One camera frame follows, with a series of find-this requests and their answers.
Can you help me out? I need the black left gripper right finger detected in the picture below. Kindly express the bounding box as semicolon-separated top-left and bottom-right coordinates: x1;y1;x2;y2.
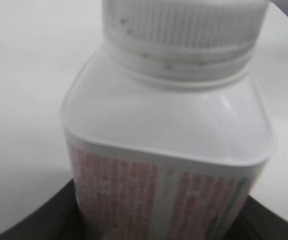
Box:
224;197;288;240

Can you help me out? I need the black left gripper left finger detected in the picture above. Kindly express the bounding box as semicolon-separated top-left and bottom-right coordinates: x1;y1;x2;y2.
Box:
0;180;100;240

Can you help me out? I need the white yili changqing bottle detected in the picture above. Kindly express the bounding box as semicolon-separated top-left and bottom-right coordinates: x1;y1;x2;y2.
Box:
61;51;275;240

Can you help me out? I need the white ribbed bottle cap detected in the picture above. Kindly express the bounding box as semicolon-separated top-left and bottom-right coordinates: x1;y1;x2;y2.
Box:
102;0;268;81

